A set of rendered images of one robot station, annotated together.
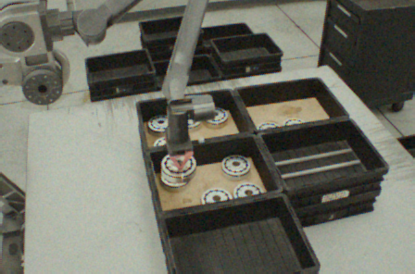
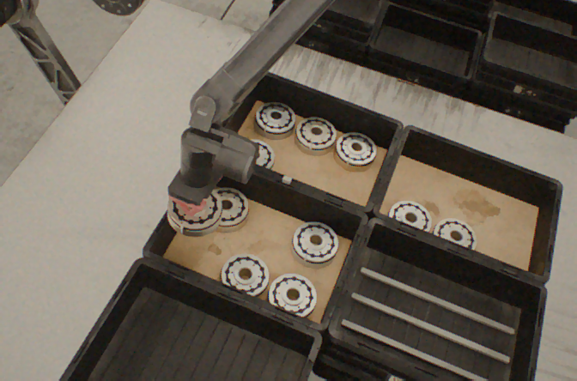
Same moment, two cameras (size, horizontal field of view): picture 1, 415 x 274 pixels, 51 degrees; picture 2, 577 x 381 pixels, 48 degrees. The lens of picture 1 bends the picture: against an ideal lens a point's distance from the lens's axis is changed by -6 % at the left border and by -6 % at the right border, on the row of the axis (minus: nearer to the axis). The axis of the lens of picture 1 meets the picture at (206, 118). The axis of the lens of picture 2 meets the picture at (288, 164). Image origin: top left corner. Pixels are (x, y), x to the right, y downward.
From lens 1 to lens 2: 58 cm
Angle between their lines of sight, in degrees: 23
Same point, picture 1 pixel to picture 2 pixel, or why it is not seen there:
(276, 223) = (295, 365)
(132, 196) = not seen: hidden behind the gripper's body
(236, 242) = (220, 353)
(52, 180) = (106, 109)
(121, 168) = not seen: hidden behind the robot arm
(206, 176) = (269, 230)
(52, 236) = (46, 186)
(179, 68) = (225, 84)
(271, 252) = not seen: outside the picture
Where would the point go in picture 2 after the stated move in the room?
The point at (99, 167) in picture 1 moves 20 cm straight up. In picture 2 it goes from (176, 126) to (175, 75)
